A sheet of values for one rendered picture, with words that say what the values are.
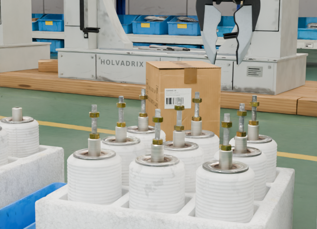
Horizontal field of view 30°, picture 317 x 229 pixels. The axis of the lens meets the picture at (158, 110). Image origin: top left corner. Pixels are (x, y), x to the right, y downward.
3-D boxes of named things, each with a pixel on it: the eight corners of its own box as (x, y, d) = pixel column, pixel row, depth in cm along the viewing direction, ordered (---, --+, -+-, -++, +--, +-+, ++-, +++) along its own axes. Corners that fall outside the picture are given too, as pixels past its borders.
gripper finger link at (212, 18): (211, 62, 98) (221, 5, 96) (215, 65, 92) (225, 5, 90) (193, 59, 98) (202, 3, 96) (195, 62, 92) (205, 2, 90)
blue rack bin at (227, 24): (221, 35, 659) (222, 15, 655) (254, 36, 639) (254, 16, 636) (201, 36, 616) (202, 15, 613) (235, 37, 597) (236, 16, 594)
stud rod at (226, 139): (221, 159, 96) (222, 114, 95) (224, 158, 97) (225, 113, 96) (227, 160, 96) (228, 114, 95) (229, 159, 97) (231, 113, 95)
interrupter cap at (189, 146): (175, 142, 117) (175, 138, 117) (206, 148, 112) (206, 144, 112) (150, 148, 111) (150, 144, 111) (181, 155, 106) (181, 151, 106)
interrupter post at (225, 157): (216, 170, 96) (216, 150, 96) (220, 166, 98) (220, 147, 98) (230, 172, 95) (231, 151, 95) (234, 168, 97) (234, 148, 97)
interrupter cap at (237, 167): (196, 173, 95) (196, 168, 94) (209, 161, 102) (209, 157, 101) (243, 177, 92) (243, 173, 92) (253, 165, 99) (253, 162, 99)
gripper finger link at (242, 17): (251, 59, 98) (245, 3, 96) (257, 62, 92) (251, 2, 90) (232, 62, 98) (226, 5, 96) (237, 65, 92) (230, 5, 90)
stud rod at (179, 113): (182, 138, 111) (182, 98, 110) (177, 139, 111) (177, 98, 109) (180, 137, 112) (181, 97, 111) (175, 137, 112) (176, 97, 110)
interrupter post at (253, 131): (261, 141, 118) (262, 125, 117) (251, 142, 117) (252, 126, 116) (254, 139, 120) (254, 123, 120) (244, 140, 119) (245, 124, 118)
